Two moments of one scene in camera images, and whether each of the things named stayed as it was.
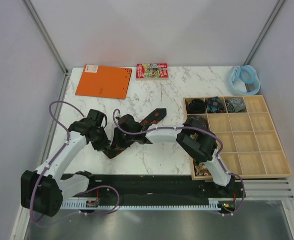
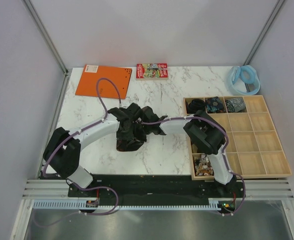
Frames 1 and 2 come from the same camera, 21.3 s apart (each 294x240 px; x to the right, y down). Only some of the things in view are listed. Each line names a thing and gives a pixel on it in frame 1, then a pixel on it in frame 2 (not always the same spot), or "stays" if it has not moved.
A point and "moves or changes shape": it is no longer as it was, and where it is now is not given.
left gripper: (105, 144) → (132, 125)
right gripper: (116, 140) → (143, 138)
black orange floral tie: (115, 150) moves or changes shape
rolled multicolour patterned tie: (201, 169) stays
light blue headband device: (248, 75) stays
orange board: (104, 81) stays
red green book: (154, 71) stays
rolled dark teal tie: (196, 106) stays
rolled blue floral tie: (214, 104) stays
